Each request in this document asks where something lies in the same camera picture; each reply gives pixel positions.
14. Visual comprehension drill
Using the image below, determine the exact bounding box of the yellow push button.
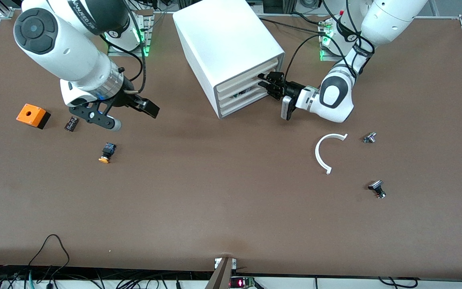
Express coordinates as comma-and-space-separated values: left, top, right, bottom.
98, 142, 117, 164

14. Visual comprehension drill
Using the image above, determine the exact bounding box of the white curved plastic arc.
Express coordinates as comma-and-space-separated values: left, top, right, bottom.
315, 133, 348, 175

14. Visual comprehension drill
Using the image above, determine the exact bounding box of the circuit board red display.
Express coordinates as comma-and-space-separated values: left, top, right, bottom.
230, 276, 257, 289

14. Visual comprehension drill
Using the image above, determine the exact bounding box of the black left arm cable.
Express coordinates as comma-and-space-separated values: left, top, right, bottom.
285, 0, 376, 85

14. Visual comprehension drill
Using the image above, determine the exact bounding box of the aluminium right arm base plate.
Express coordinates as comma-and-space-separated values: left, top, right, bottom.
107, 10, 154, 57

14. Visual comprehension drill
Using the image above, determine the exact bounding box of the aluminium left arm base plate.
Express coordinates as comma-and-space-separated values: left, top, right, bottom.
320, 16, 363, 63

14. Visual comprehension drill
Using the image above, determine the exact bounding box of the black table cable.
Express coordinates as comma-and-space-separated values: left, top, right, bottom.
258, 12, 330, 37

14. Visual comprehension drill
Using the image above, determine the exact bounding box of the orange button enclosure box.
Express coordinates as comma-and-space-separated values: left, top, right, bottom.
16, 104, 51, 130

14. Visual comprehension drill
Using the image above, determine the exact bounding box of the black head silver switch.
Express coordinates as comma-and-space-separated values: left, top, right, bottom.
368, 180, 387, 199

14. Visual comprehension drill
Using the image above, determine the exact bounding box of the black looped cable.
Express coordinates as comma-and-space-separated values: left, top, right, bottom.
22, 234, 71, 281

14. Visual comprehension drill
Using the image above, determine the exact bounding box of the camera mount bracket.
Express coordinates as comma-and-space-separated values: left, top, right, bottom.
205, 257, 237, 289

